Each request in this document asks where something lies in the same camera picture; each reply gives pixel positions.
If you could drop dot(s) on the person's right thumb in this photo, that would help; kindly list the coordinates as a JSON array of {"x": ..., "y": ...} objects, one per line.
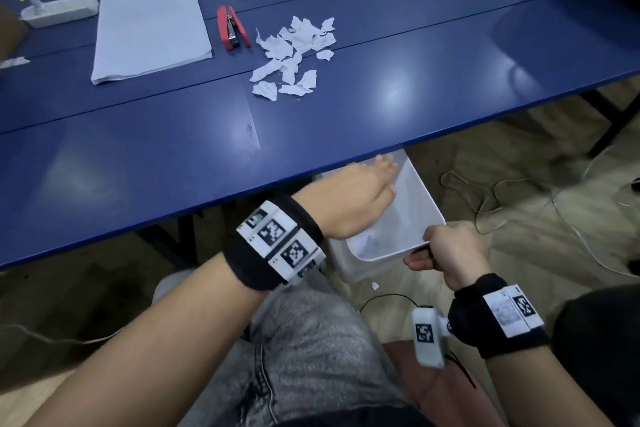
[{"x": 418, "y": 260}]

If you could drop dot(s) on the person's right hand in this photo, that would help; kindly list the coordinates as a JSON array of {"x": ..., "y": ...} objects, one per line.
[{"x": 460, "y": 256}]

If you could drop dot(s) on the white power strip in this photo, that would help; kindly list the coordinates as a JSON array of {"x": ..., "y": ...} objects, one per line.
[{"x": 60, "y": 10}]

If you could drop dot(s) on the red stapler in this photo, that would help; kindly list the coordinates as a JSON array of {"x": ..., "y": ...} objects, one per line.
[{"x": 232, "y": 29}]

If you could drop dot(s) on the black fabric object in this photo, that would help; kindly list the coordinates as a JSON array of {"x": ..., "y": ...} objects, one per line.
[{"x": 600, "y": 346}]

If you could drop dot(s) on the black table leg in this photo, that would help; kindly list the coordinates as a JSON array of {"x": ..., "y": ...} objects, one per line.
[
  {"x": 170, "y": 239},
  {"x": 612, "y": 124}
]

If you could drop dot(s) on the pile of torn paper scraps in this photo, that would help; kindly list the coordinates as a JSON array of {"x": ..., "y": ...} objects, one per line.
[{"x": 295, "y": 54}]

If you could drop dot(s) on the person's left forearm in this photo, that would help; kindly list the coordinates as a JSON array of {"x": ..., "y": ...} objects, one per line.
[{"x": 160, "y": 341}]

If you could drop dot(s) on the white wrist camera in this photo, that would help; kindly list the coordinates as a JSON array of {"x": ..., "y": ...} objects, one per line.
[{"x": 429, "y": 336}]

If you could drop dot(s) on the white plastic bin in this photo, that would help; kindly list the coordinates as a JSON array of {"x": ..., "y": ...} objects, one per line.
[{"x": 415, "y": 211}]

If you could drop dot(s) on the person's left hand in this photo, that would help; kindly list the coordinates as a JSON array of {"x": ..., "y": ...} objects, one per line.
[{"x": 345, "y": 204}]

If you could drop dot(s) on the black marker wristband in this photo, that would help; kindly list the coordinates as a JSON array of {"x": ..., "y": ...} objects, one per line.
[
  {"x": 472, "y": 321},
  {"x": 250, "y": 261}
]

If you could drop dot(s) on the person's left thumb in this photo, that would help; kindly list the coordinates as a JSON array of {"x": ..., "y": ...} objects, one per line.
[{"x": 384, "y": 204}]

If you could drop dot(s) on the pink stool seat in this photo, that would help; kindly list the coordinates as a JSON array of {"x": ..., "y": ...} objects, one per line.
[{"x": 440, "y": 394}]

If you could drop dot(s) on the person's right forearm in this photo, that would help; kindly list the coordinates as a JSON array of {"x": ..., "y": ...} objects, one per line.
[{"x": 540, "y": 386}]

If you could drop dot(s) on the person's grey jeans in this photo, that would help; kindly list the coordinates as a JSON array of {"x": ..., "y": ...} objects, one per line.
[{"x": 310, "y": 346}]

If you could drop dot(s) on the stack of white paper sheets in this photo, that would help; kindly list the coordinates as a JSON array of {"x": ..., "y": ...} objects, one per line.
[{"x": 150, "y": 26}]

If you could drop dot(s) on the torn paper scrap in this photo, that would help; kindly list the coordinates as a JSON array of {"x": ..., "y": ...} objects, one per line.
[{"x": 12, "y": 62}]

